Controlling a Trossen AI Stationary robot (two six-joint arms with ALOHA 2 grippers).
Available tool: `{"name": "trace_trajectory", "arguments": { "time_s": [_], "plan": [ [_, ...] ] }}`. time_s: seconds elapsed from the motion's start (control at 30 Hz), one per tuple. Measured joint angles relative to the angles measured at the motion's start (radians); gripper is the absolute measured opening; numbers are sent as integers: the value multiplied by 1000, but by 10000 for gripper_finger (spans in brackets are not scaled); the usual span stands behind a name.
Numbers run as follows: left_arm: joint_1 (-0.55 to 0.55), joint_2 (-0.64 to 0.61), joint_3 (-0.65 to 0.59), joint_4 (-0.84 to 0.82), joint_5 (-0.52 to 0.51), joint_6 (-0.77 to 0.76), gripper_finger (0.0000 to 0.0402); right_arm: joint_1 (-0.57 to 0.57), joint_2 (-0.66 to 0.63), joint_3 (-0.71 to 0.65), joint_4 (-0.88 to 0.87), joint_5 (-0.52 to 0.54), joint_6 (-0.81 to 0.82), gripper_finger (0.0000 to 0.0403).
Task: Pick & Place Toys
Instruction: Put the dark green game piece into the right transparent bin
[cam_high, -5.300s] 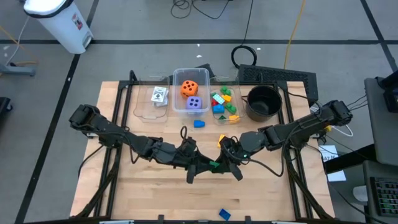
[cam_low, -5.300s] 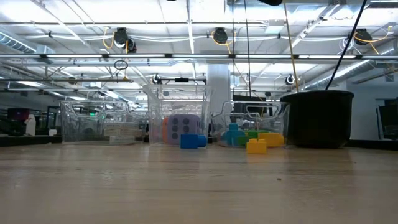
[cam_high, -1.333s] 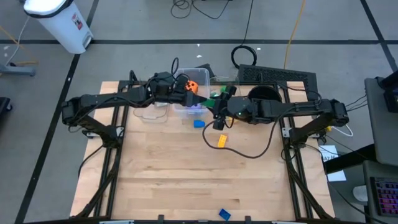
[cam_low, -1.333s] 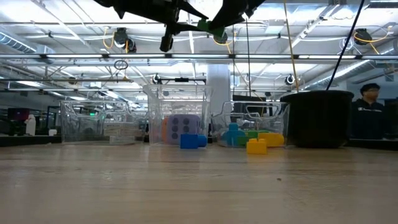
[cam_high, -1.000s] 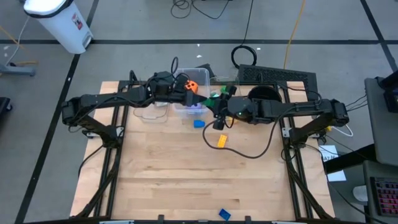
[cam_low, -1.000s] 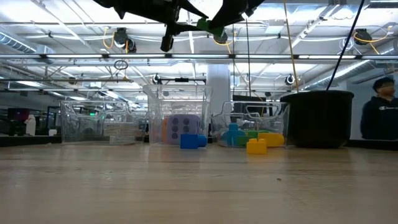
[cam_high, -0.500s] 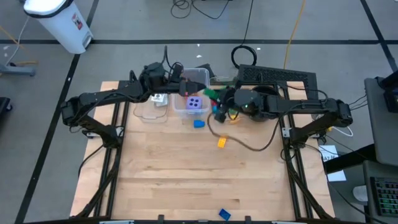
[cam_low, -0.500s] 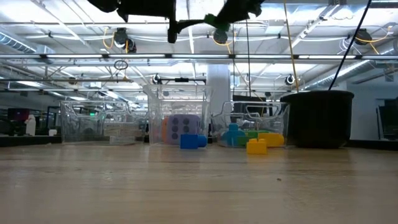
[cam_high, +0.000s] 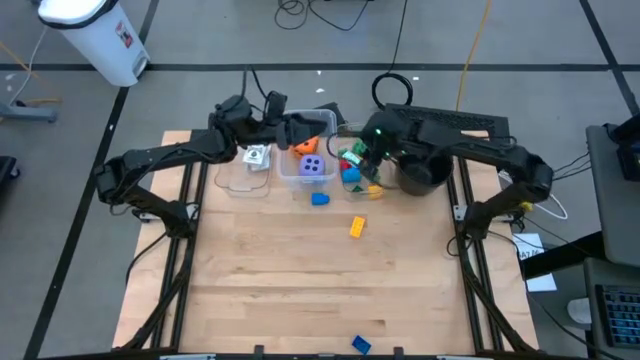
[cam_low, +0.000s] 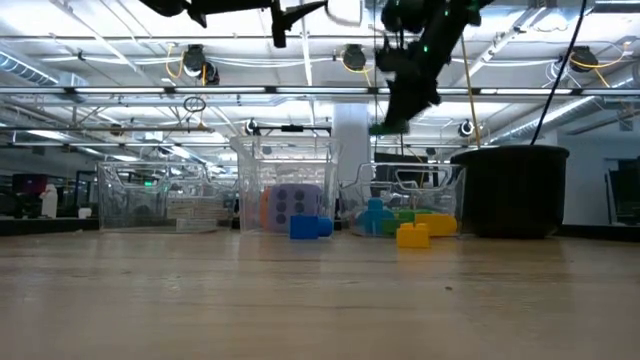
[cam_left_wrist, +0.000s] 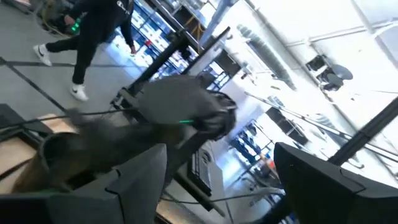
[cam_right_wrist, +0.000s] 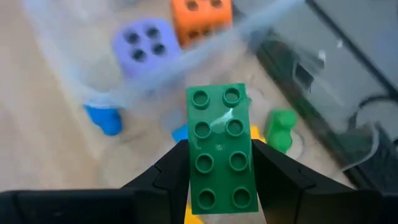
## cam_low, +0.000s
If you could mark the dark blue peg block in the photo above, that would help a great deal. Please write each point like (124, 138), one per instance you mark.
(305, 227)

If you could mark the white background bottle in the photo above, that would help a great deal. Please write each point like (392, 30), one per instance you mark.
(49, 202)

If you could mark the bright green studded block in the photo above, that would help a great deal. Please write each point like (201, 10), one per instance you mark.
(390, 227)

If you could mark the tall clear plastic bin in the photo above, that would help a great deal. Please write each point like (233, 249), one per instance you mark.
(250, 175)

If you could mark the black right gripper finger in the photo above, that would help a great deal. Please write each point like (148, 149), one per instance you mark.
(412, 100)

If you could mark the shallow clear plastic bin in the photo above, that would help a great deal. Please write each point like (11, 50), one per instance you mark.
(130, 195)
(445, 190)

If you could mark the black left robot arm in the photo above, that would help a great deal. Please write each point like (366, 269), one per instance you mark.
(165, 5)

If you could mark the small white container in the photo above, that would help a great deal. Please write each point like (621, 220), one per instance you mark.
(85, 213)

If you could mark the purple foam die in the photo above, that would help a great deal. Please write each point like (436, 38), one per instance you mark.
(295, 200)

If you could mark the large light blue peg block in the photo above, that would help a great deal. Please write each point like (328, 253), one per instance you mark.
(372, 220)

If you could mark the dark background monitor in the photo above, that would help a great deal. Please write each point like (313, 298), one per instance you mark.
(30, 184)

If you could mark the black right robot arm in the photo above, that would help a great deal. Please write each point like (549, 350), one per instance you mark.
(482, 4)

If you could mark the orange foam die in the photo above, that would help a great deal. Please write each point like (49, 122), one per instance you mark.
(264, 210)

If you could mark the black bucket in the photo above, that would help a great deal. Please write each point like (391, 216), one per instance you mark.
(510, 190)

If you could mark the white pillar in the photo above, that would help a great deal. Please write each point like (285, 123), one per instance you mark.
(352, 145)

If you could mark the yellow brick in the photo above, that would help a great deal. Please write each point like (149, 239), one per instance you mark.
(412, 237)

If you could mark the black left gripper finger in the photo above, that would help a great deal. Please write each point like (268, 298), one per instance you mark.
(300, 14)

